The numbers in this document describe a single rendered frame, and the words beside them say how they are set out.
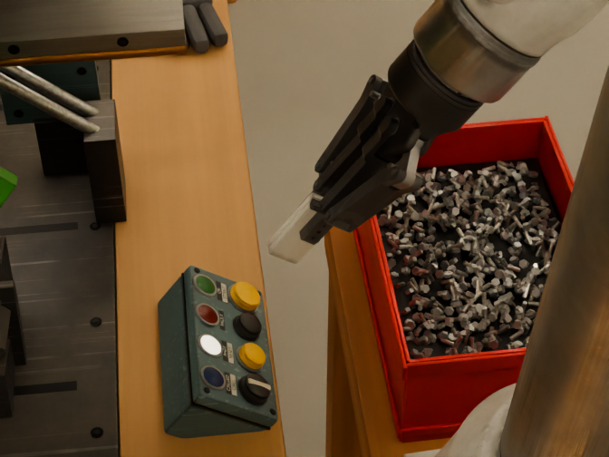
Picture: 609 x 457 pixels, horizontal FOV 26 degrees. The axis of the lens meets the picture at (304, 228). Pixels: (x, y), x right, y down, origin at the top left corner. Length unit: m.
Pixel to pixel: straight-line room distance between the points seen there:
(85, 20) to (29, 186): 0.25
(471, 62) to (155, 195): 0.45
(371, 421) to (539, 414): 0.59
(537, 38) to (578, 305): 0.41
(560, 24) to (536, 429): 0.37
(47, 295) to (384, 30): 1.90
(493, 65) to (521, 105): 1.88
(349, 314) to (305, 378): 0.97
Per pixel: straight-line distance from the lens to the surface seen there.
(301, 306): 2.43
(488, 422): 0.80
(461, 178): 1.39
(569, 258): 0.61
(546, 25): 0.98
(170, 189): 1.34
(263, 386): 1.12
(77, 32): 1.17
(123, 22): 1.18
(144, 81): 1.48
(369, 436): 1.26
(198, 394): 1.10
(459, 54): 0.99
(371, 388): 1.29
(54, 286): 1.27
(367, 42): 3.02
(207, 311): 1.15
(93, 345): 1.21
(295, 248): 1.15
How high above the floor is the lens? 1.82
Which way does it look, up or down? 45 degrees down
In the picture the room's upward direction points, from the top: straight up
